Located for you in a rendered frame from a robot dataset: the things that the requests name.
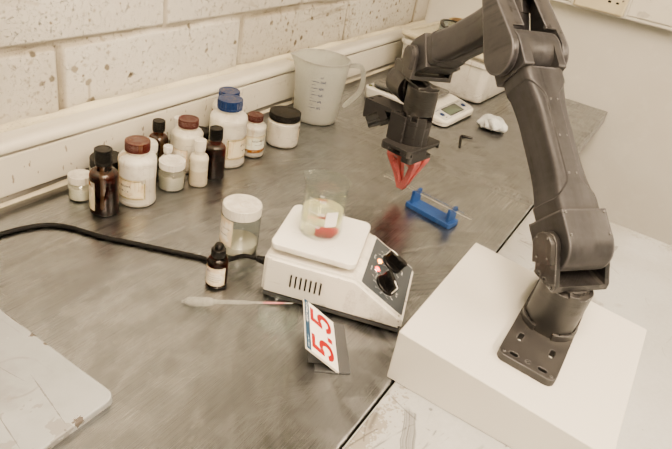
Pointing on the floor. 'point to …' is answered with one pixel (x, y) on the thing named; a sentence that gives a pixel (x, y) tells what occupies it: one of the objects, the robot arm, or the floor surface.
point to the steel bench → (251, 284)
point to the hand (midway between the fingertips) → (401, 184)
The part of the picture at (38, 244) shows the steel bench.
